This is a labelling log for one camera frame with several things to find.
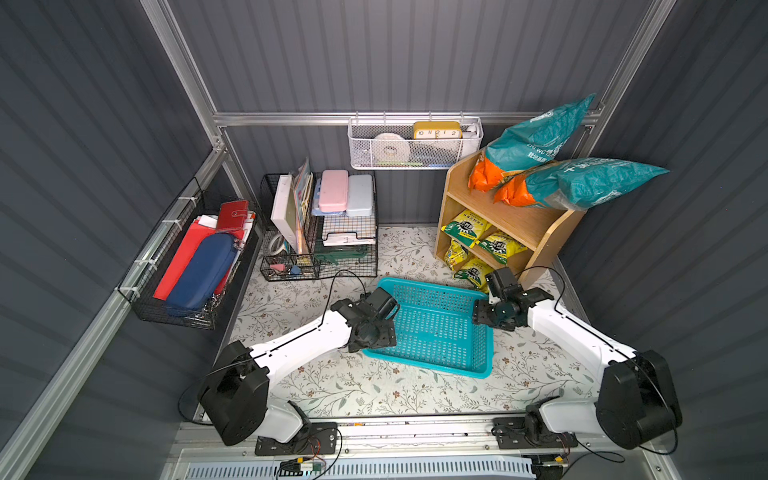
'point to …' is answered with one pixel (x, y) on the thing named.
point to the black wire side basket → (138, 290)
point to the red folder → (194, 234)
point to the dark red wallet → (233, 215)
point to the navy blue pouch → (203, 275)
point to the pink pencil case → (334, 191)
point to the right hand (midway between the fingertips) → (491, 324)
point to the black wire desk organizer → (319, 225)
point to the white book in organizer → (284, 209)
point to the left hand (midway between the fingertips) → (382, 341)
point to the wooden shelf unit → (487, 233)
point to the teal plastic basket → (435, 327)
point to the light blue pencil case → (359, 195)
